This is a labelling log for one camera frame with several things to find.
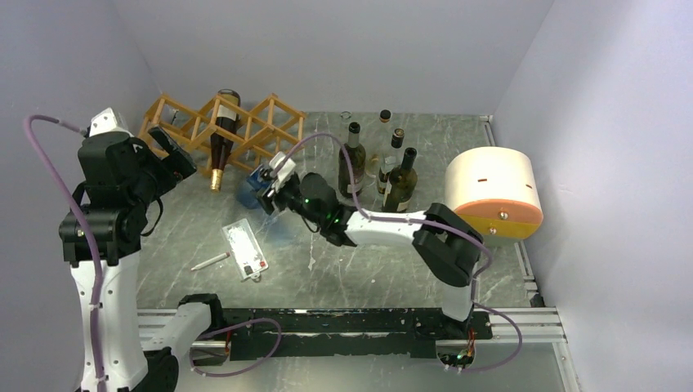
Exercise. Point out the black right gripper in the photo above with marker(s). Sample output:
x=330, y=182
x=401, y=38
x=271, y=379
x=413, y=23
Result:
x=266, y=202

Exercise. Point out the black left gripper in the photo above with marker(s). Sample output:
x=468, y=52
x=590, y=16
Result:
x=178, y=164

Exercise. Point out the blue labelled clear bottle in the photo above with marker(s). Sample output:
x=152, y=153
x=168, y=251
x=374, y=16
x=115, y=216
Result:
x=258, y=181

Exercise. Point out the dark bottle silver cap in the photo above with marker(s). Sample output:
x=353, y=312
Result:
x=351, y=164

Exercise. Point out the clear round glass bottle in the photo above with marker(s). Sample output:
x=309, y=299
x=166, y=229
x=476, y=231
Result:
x=376, y=142

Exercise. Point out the clear whisky bottle black label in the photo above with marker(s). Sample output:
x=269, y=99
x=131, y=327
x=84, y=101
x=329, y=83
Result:
x=389, y=159

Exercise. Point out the dark green wine bottle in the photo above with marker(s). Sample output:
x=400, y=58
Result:
x=401, y=184

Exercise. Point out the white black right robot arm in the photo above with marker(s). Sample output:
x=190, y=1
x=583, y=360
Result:
x=447, y=244

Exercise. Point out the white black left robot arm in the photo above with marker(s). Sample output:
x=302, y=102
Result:
x=101, y=237

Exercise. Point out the wooden wine rack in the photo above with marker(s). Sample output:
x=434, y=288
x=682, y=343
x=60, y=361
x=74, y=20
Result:
x=257, y=134

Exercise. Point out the red wine bottle gold cap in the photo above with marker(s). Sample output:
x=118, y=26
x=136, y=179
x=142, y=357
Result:
x=221, y=146

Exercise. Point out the clear plastic blister package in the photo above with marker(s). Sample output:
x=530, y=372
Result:
x=245, y=249

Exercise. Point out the white pink marker pen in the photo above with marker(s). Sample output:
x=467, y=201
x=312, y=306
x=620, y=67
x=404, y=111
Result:
x=210, y=261

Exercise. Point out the cream orange cylindrical drawer box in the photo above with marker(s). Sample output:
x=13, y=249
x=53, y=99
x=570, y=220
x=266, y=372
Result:
x=493, y=189

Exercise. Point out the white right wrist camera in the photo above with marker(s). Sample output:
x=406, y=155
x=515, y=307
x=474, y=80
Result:
x=281, y=169

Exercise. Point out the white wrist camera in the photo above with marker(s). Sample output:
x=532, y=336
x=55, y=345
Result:
x=281, y=169
x=108, y=120

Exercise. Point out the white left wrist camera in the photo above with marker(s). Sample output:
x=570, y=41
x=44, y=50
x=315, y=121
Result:
x=108, y=120

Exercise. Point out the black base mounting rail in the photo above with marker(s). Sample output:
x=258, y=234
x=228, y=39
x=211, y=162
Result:
x=255, y=332

